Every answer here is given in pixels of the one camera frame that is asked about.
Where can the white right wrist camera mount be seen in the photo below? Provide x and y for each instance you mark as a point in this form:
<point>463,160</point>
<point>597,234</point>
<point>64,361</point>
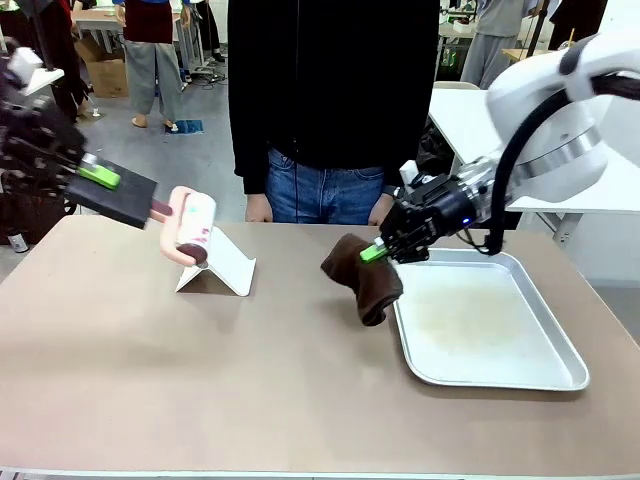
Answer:
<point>409,175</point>

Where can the person's right forearm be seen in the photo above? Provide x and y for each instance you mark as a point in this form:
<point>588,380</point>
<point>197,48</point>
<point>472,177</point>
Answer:
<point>250,150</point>

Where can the white folded roller stand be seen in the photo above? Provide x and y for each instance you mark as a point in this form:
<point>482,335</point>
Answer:
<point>225,270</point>

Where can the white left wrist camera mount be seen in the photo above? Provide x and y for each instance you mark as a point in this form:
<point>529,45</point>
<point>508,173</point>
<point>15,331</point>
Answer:
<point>24,65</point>

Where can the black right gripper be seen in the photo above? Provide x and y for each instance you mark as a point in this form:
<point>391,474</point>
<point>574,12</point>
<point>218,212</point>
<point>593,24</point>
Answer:
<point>435,207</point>

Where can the bystander in grey trousers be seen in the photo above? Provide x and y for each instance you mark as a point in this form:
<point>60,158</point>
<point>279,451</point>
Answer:
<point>150,65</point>

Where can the brown cloth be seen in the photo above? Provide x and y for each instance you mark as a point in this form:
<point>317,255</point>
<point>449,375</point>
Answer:
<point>367,285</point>

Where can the bystander in dark red clothes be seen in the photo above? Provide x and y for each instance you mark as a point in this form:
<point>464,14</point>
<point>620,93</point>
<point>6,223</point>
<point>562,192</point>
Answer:
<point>60,60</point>

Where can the blue item on floor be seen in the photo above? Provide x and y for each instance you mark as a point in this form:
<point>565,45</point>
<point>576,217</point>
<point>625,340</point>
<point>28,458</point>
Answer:
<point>186,127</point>

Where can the silver metal tray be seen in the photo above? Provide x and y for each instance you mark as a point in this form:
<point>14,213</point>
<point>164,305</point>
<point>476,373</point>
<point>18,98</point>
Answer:
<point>480,320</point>

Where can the person's left hand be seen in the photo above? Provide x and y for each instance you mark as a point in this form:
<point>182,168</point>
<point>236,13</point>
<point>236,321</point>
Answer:
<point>382,207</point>

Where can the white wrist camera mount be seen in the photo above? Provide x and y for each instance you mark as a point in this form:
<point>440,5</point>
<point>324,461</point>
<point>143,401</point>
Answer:
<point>409,175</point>
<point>24,65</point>

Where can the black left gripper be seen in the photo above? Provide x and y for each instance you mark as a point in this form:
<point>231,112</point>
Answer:
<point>35,145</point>

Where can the person's right hand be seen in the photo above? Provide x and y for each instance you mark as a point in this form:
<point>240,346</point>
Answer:
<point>258,207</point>

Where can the lint roller with foam grip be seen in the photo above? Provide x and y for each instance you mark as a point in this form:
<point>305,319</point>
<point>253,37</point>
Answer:
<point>190,220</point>

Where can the cardboard box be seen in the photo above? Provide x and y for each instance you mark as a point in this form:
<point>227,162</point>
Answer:
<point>102,70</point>

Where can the black tripod pole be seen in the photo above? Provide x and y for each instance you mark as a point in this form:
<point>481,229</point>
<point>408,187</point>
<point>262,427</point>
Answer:
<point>536,25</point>

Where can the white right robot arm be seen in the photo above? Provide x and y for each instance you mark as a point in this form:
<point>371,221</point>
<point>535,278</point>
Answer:
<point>550,100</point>

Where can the bystander in grey outfit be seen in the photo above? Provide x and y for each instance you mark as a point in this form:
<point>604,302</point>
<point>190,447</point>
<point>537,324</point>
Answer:
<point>495,45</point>

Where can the person's left forearm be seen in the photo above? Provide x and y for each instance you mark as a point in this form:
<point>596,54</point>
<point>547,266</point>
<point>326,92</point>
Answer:
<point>407,150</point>

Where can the white side table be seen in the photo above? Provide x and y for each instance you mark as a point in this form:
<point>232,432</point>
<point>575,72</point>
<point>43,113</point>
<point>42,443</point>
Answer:
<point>550,165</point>

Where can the dark bottle with label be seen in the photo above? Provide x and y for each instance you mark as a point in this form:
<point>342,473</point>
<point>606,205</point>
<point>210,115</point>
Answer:
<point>18,241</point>

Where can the person in black hoodie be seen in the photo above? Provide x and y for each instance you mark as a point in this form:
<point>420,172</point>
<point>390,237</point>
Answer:
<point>330,100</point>

